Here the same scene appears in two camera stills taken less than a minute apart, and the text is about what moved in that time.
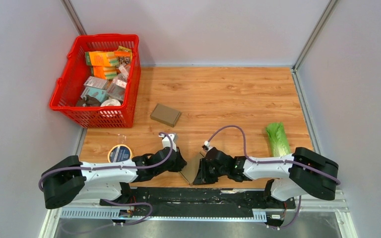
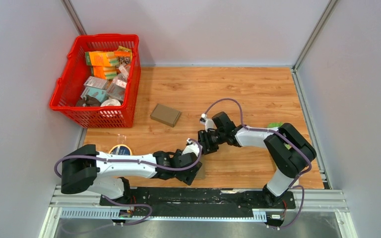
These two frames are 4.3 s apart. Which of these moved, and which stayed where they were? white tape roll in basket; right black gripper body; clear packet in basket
Moved: right black gripper body
Stayed: clear packet in basket; white tape roll in basket
